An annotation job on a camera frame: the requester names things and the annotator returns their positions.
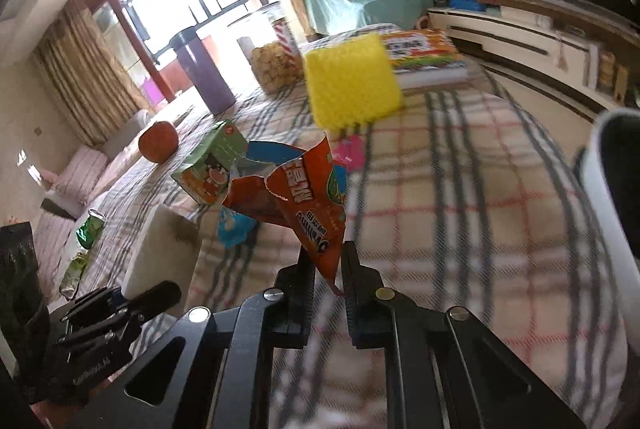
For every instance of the white television cabinet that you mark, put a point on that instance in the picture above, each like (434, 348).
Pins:
(525, 39)

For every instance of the purple thermos bottle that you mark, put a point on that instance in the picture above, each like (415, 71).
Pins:
(205, 74)

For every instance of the light blue snack wrapper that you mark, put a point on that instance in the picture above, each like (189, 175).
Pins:
(235, 229)

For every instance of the orange fruit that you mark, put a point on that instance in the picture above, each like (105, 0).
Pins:
(158, 141)

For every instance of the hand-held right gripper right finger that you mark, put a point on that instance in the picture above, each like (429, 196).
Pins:
(365, 309)

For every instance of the white foam block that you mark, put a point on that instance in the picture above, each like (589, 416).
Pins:
(160, 244)

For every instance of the pink sofa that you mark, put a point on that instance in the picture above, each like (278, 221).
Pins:
(80, 169)

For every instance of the glass cookie jar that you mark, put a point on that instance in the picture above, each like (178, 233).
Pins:
(272, 69)

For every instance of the blue toy block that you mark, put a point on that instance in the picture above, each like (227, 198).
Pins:
(467, 1)

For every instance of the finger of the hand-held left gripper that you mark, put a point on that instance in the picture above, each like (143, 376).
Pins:
(155, 299)
(95, 301)

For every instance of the white rimmed trash bin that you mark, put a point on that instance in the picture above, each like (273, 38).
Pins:
(610, 179)

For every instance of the colourful board book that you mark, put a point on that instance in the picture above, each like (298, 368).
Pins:
(425, 54)

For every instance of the small pink wrapper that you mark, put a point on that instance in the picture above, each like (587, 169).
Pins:
(350, 151)

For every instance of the green drink carton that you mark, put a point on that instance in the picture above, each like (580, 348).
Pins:
(210, 164)

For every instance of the yellow sponge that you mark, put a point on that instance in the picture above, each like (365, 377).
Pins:
(350, 79)

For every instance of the green drink pouch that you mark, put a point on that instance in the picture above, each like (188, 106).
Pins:
(74, 274)

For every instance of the orange snack packet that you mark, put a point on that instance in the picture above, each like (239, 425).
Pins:
(305, 204)

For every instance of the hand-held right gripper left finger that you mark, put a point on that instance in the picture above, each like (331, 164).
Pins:
(295, 304)

